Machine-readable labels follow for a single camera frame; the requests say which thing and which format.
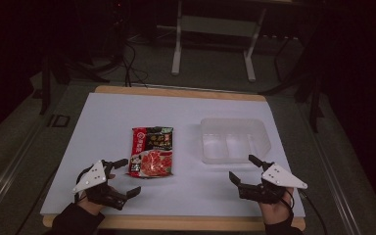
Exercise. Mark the clear plastic container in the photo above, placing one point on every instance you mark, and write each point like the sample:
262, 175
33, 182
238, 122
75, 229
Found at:
235, 143

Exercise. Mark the red seasoning packet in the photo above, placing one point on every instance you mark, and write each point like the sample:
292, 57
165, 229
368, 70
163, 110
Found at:
151, 153

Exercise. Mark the metal floor rail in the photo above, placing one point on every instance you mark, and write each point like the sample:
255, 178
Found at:
6, 178
337, 193

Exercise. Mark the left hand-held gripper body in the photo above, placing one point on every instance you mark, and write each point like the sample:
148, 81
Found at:
93, 176

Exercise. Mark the black stand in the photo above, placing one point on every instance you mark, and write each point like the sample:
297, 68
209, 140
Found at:
314, 107

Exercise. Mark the person's right hand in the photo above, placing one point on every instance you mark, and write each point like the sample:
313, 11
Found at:
277, 212

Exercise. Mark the white metal stand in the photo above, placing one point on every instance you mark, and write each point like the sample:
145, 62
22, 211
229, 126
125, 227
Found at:
176, 58

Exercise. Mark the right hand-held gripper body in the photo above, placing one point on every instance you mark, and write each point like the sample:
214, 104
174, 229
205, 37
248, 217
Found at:
280, 176

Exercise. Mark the black floor plate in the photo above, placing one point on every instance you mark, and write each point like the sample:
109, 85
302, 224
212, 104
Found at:
49, 121

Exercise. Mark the white table mat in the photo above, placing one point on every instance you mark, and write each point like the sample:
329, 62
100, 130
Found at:
182, 111

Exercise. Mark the person's left hand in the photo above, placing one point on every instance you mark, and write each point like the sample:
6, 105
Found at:
91, 205

